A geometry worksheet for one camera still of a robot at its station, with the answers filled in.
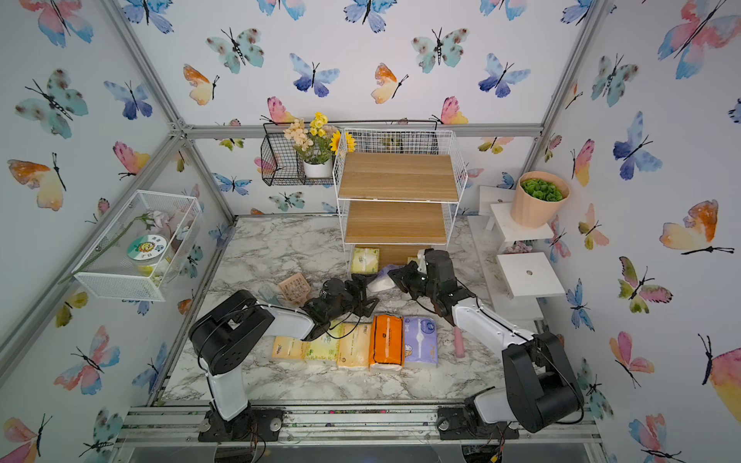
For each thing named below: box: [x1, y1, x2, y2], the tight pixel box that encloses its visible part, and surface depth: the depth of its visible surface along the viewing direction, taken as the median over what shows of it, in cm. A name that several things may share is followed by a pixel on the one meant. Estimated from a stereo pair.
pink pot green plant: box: [510, 170, 571, 229], surface depth 82 cm
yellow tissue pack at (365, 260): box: [351, 246, 380, 274], surface depth 101 cm
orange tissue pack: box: [368, 314, 405, 369], surface depth 83 cm
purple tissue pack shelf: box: [404, 316, 440, 365], surface depth 84 cm
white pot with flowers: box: [283, 111, 357, 179], surface depth 86 cm
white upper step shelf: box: [478, 185, 555, 254], surface depth 90 cm
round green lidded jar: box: [126, 234, 168, 277], surface depth 67 cm
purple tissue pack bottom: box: [366, 264, 406, 293], surface depth 88 cm
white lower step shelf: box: [492, 251, 566, 314], surface depth 87 cm
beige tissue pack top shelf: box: [337, 323, 372, 368], surface depth 84 cm
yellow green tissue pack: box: [303, 331, 339, 361], surface depth 83 cm
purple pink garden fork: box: [454, 326, 466, 358], surface depth 88 cm
